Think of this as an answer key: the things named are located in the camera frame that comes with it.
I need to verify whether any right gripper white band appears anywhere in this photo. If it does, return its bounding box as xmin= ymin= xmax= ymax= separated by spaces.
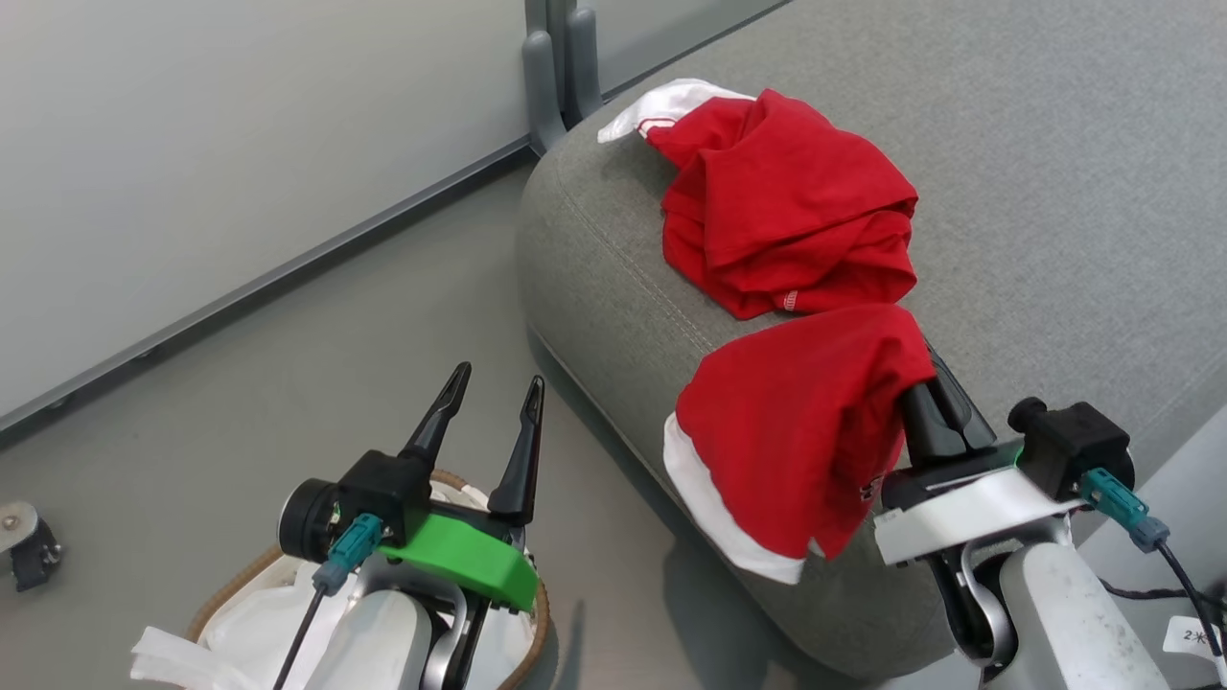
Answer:
xmin=873 ymin=347 xmax=1090 ymax=567

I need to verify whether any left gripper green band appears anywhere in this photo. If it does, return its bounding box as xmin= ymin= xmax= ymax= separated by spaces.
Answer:
xmin=336 ymin=361 xmax=546 ymax=615

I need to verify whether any red and white shirt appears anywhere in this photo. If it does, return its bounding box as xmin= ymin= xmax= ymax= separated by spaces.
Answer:
xmin=596 ymin=78 xmax=938 ymax=587

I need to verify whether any grey fabric sofa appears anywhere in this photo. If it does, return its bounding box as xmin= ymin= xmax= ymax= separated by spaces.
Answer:
xmin=516 ymin=0 xmax=1227 ymax=683

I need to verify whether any woven wicker laundry basket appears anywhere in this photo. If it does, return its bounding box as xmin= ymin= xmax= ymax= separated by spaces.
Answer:
xmin=186 ymin=467 xmax=553 ymax=690

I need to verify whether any grey metal caster wheel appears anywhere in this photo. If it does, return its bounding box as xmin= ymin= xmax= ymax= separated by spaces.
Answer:
xmin=0 ymin=499 xmax=64 ymax=593

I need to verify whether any black cable with teal plug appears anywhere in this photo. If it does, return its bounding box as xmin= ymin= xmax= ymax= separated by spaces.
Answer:
xmin=272 ymin=512 xmax=385 ymax=690
xmin=1077 ymin=467 xmax=1227 ymax=672

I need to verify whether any twisted black cable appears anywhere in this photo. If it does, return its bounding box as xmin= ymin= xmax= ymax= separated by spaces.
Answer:
xmin=1096 ymin=573 xmax=1227 ymax=616

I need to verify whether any white cable tag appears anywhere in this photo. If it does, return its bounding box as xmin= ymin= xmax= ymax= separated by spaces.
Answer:
xmin=1163 ymin=616 xmax=1227 ymax=662

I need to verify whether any grey metal partition frame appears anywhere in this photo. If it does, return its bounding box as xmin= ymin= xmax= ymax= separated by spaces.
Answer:
xmin=0 ymin=0 xmax=797 ymax=448

